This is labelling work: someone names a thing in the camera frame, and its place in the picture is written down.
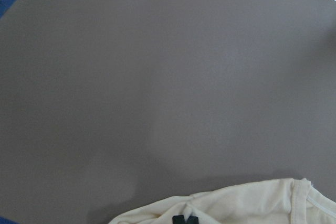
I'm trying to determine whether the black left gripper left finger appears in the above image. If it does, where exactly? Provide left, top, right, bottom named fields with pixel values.
left=172, top=215, right=185, bottom=224

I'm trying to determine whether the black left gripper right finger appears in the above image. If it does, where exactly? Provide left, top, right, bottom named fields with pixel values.
left=187, top=216, right=198, bottom=224

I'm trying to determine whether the cream long sleeve shirt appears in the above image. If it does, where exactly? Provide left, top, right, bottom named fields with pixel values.
left=111, top=178, right=335, bottom=223

